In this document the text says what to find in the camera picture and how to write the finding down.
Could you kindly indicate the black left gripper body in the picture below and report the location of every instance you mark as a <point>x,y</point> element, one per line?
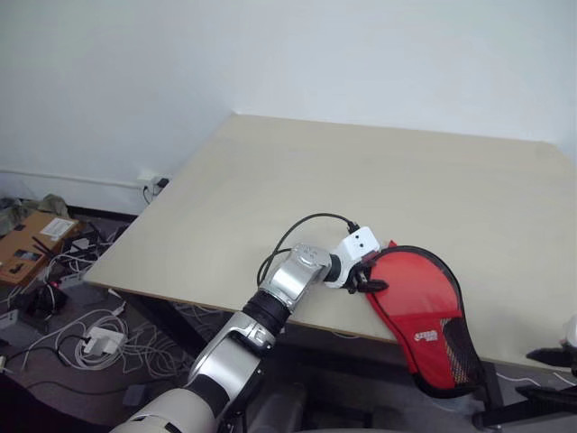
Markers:
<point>359,279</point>

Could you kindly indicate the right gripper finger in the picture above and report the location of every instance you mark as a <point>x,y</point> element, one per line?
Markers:
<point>552,356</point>
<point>554,397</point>

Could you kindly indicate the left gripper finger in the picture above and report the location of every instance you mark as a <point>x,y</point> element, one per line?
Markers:
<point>378,285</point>

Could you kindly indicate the red black paddle case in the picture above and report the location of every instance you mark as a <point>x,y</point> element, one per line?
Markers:
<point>428,356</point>

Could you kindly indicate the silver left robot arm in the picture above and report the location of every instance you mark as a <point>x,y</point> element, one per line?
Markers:
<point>288,279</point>

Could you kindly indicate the small grey floor block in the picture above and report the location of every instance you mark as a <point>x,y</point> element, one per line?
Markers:
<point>135,394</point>

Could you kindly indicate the white power adapter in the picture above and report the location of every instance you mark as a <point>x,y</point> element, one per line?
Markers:
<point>104,341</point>

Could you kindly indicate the black device with red light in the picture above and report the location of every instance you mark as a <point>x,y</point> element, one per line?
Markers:
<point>45,295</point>

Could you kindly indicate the brown cardboard box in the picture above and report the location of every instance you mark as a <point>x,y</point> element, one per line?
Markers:
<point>31,245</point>

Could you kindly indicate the small white box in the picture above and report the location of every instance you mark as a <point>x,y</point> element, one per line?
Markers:
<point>8,319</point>

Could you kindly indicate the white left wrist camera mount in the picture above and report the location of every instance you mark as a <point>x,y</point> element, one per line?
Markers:
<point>356,245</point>

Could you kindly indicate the black wall plug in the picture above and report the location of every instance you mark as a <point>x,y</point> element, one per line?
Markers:
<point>162,182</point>

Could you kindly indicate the white wall socket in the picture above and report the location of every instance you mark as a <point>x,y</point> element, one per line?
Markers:
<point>149,177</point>

